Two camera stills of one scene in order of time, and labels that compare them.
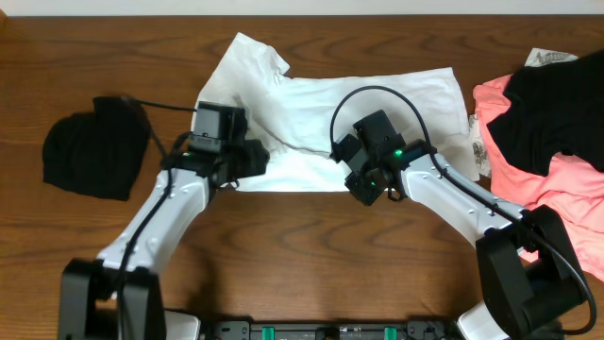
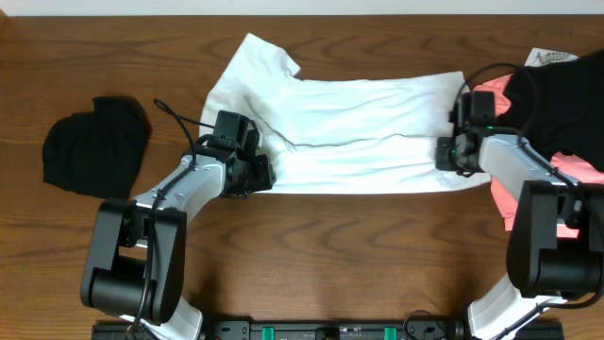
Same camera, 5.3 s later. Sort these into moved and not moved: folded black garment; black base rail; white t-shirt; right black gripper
Moved: right black gripper
Not moved: black base rail; white t-shirt; folded black garment
